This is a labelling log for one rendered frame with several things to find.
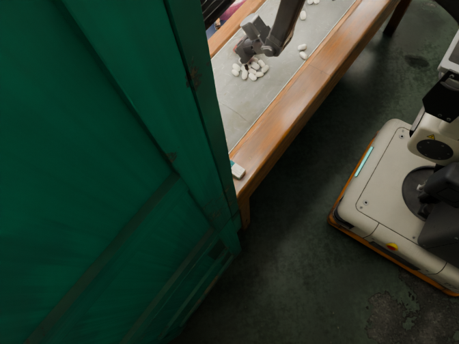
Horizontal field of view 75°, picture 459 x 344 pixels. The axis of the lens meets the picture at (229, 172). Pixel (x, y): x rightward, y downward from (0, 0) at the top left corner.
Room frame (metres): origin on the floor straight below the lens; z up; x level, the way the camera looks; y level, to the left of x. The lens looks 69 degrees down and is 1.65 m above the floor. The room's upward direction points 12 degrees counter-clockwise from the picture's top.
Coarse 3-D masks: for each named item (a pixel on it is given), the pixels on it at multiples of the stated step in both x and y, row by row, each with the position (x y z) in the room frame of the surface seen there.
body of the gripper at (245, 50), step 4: (244, 40) 0.79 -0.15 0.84; (248, 40) 0.77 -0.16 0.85; (252, 40) 0.75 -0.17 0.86; (240, 44) 0.77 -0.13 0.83; (244, 44) 0.77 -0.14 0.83; (248, 44) 0.76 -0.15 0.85; (252, 44) 0.74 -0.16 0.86; (236, 48) 0.76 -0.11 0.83; (240, 48) 0.76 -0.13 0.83; (244, 48) 0.76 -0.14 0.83; (248, 48) 0.75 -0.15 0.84; (252, 48) 0.74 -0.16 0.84; (236, 52) 0.76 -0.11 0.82; (240, 52) 0.76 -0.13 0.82; (244, 52) 0.76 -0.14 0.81; (248, 52) 0.74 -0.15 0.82; (252, 52) 0.73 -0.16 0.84; (240, 56) 0.74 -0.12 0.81; (244, 56) 0.75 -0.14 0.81; (248, 56) 0.75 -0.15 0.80; (252, 56) 0.76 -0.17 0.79; (244, 60) 0.74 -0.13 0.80; (248, 60) 0.74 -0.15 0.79
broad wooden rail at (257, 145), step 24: (360, 0) 0.94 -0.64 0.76; (384, 0) 0.91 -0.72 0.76; (360, 24) 0.82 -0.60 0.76; (336, 48) 0.73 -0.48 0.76; (360, 48) 0.80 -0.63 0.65; (312, 72) 0.65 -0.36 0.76; (336, 72) 0.64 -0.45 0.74; (288, 96) 0.57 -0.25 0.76; (312, 96) 0.55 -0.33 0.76; (264, 120) 0.50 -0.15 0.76; (288, 120) 0.48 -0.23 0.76; (240, 144) 0.44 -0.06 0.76; (264, 144) 0.41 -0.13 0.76; (288, 144) 0.46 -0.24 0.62; (264, 168) 0.35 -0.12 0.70; (240, 192) 0.27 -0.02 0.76
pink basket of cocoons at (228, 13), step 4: (244, 0) 1.06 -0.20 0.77; (232, 4) 1.05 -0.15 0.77; (236, 4) 1.05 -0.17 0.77; (240, 4) 1.06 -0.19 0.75; (228, 8) 1.05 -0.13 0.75; (232, 8) 1.06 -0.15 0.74; (236, 8) 1.06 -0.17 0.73; (224, 12) 1.06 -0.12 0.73; (228, 12) 1.06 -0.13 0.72; (232, 12) 1.06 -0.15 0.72; (220, 16) 1.08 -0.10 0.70; (224, 16) 1.07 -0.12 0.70; (228, 16) 1.07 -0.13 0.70
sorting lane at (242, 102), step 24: (336, 0) 0.99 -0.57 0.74; (312, 24) 0.89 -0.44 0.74; (336, 24) 0.87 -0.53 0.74; (288, 48) 0.80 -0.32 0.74; (312, 48) 0.77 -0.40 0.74; (216, 72) 0.76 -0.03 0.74; (240, 72) 0.73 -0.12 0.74; (264, 72) 0.71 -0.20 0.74; (288, 72) 0.69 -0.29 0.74; (240, 96) 0.63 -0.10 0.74; (264, 96) 0.61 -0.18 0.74; (240, 120) 0.53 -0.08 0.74
